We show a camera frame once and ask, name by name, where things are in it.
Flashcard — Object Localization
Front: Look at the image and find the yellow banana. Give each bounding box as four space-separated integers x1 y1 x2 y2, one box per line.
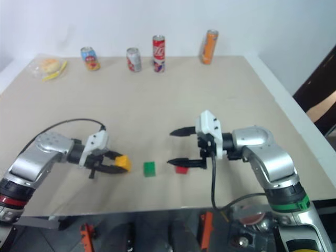
42 60 68 82

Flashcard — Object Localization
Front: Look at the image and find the clear plastic bag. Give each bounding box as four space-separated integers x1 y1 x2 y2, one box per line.
30 57 69 83

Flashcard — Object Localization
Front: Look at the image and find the dark brown door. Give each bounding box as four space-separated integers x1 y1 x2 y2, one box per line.
292 44 336 138

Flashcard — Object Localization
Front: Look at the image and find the tall orange drink can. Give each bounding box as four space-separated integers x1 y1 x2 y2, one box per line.
201 29 219 65

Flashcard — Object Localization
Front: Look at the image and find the short red white can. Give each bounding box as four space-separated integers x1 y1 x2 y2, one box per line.
126 47 143 72

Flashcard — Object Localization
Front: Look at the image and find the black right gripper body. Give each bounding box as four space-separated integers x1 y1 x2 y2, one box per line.
196 132 217 162

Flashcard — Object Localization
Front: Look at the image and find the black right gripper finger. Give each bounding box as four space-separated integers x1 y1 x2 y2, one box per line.
167 157 207 170
170 126 197 138

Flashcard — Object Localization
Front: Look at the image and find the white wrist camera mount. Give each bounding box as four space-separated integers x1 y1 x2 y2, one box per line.
78 131 110 167
194 109 227 160

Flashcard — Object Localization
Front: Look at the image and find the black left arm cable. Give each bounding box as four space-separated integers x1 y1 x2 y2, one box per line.
19 118 107 154

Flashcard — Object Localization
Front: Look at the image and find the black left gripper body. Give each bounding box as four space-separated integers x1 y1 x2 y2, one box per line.
85 148 111 180

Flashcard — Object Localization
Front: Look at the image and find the cartoon print drink can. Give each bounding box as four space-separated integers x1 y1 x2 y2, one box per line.
80 46 101 72

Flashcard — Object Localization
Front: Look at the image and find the yellow cube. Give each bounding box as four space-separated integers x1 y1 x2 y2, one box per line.
114 155 132 173

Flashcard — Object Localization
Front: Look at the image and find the tall red white can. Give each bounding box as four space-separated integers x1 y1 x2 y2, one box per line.
152 34 167 74

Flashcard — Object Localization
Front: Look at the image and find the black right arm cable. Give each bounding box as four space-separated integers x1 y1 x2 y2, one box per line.
209 153 270 212

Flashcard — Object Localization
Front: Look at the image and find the green cube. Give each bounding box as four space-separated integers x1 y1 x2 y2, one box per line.
143 161 157 177

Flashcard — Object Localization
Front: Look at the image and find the round orange bread roll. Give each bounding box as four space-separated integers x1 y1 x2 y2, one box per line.
39 58 60 74

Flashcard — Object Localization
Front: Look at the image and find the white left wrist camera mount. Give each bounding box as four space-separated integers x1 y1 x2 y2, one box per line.
78 131 110 167

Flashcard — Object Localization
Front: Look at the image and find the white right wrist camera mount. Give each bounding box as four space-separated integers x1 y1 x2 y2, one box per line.
194 109 227 160

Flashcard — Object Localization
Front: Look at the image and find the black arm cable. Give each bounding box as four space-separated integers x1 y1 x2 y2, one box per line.
209 153 270 212
19 118 107 154

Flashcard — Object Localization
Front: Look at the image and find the orange black clamp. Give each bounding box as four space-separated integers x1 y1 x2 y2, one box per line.
79 222 97 252
199 211 214 249

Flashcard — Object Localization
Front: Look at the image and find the red round disc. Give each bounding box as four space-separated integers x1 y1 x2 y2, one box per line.
240 206 265 226

